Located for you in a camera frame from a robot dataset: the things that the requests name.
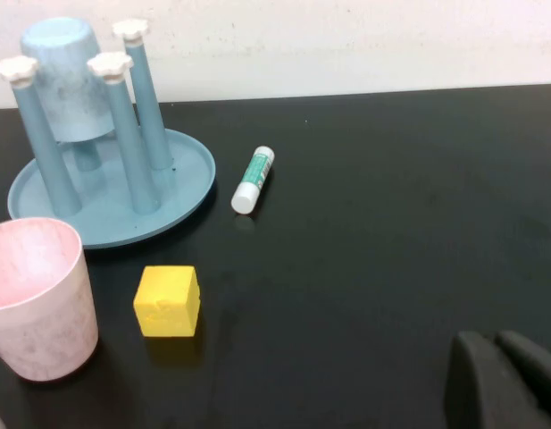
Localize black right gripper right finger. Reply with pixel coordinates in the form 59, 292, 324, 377
495, 330, 551, 420

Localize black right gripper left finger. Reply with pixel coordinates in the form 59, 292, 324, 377
442, 331, 545, 429

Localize pink plastic cup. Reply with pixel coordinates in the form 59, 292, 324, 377
0, 217, 100, 383

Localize blue cup stand with posts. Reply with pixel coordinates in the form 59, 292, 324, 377
0, 19, 217, 250

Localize light blue plastic cup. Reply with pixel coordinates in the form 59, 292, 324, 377
19, 16, 116, 143

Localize white green glue stick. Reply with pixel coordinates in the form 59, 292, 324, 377
230, 145, 276, 215

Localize yellow cube block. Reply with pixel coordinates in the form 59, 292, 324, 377
132, 265, 201, 339

